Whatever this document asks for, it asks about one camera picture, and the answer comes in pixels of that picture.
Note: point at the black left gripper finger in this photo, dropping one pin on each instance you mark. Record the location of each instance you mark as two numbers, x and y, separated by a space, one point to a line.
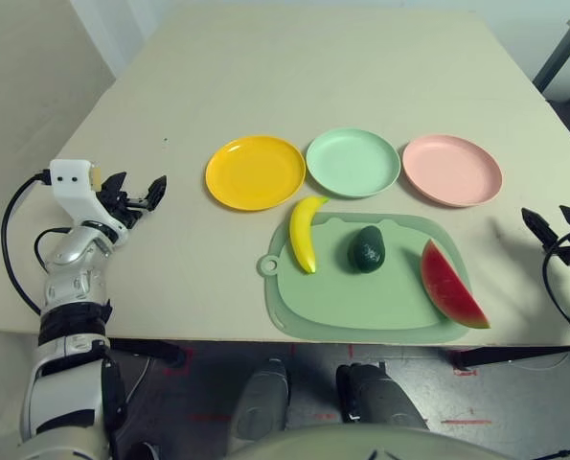
114 186
156 191

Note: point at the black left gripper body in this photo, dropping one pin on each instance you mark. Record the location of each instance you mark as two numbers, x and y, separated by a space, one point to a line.
124 206

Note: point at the red toy watermelon slice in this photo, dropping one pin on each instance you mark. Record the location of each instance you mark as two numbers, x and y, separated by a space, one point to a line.
445 287

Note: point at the yellow toy banana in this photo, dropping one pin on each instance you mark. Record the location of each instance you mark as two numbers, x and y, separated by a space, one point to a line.
300 239

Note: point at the dark green toy avocado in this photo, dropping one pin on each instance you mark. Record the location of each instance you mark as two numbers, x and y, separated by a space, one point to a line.
366 251

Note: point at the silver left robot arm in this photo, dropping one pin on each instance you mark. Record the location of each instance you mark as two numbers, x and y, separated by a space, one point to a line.
74 287

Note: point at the yellow plastic plate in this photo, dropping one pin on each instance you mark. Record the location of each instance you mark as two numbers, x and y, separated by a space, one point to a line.
256 172

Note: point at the pink plastic plate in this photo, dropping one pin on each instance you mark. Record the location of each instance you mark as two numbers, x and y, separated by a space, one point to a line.
452 170

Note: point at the black table leg bar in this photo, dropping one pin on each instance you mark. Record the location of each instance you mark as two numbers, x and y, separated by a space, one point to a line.
529 354
145 350

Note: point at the green silicone cutting mat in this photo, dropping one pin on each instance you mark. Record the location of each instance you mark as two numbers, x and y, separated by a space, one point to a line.
361 302

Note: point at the mint green plastic plate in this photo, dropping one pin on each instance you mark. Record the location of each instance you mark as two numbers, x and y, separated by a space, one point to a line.
351 163

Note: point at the red floor tape strip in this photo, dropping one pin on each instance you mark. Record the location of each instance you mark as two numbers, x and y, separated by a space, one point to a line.
325 416
466 422

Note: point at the grey left robot leg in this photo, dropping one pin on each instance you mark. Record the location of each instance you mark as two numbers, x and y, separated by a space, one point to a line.
260 397

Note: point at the grey robot leg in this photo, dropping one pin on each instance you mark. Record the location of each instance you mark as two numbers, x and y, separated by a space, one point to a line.
380 397
260 397

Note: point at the grey right robot leg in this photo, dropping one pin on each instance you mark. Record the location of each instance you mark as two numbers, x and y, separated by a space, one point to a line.
380 397

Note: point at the grey black robot torso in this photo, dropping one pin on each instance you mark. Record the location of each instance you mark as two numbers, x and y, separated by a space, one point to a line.
342 445

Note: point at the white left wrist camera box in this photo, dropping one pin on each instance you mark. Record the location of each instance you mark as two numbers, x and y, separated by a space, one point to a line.
71 184

